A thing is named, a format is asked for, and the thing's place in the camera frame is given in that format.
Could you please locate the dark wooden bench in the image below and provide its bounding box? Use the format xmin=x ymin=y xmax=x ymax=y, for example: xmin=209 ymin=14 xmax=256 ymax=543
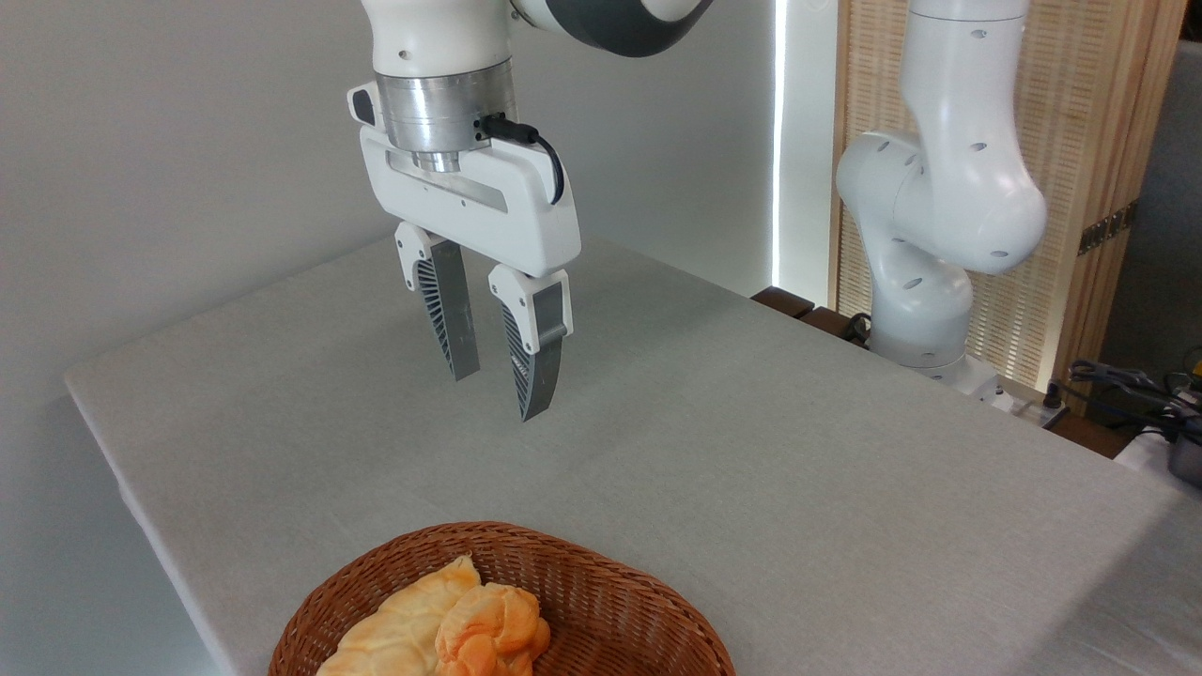
xmin=751 ymin=285 xmax=871 ymax=349

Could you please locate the pale yellow bread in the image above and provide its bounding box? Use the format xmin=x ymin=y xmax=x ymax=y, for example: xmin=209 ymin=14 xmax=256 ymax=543
xmin=316 ymin=555 xmax=483 ymax=676

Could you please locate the orange bread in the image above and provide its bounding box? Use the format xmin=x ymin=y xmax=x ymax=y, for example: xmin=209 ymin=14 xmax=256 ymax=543
xmin=434 ymin=582 xmax=552 ymax=676

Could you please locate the wooden slatted screen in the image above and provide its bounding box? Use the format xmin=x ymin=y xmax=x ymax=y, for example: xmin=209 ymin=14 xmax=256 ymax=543
xmin=828 ymin=0 xmax=1190 ymax=416

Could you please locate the brown wicker basket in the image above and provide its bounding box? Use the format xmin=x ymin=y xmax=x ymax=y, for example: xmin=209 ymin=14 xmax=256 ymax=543
xmin=269 ymin=522 xmax=735 ymax=676

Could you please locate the grey tablecloth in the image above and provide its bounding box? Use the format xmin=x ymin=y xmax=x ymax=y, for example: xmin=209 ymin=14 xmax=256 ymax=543
xmin=64 ymin=233 xmax=1202 ymax=676

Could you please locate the black cable bundle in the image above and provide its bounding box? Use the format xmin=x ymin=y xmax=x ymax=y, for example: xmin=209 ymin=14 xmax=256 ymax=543
xmin=1067 ymin=359 xmax=1202 ymax=444

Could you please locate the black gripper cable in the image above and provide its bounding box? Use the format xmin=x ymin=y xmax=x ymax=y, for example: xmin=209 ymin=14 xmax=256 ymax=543
xmin=476 ymin=114 xmax=566 ymax=207

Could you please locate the black bracket on screen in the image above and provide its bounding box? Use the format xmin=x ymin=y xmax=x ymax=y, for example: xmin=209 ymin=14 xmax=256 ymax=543
xmin=1077 ymin=200 xmax=1140 ymax=256

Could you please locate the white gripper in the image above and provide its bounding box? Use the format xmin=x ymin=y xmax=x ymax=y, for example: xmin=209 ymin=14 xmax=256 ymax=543
xmin=347 ymin=81 xmax=582 ymax=423

